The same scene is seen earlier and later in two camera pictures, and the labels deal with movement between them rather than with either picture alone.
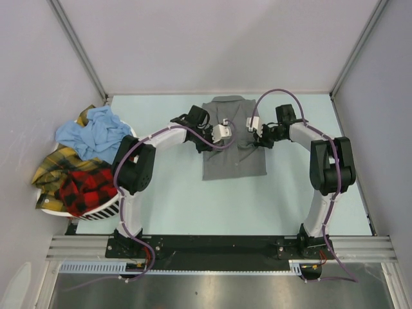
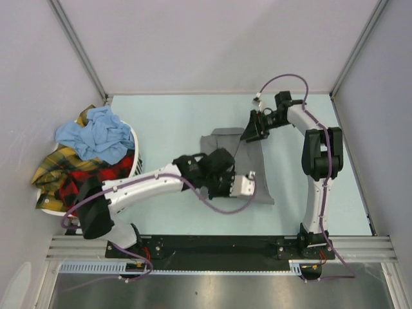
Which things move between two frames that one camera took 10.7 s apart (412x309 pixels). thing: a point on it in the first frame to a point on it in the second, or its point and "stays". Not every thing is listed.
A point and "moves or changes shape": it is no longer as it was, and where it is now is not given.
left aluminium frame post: x=64 y=18 stays
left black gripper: x=207 y=147 to x=227 y=191
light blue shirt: x=100 y=138 stays
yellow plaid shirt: x=64 y=161 stays
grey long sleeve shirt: x=243 y=158 moves or changes shape
